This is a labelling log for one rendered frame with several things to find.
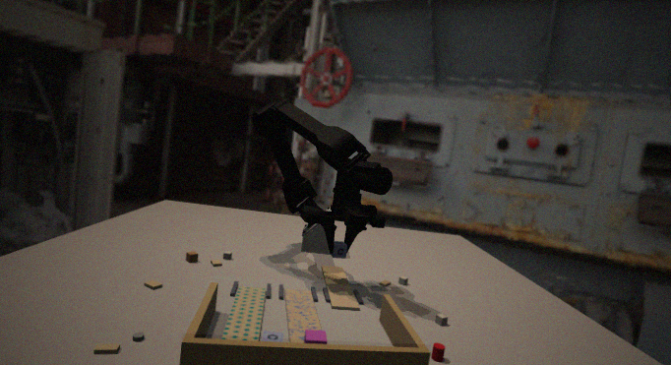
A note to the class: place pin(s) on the dark red cylinder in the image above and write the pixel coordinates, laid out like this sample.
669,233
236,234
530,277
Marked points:
438,352

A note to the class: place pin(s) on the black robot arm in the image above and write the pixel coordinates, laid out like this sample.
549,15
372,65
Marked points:
334,145

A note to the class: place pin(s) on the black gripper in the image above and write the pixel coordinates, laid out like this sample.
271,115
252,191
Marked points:
312,214

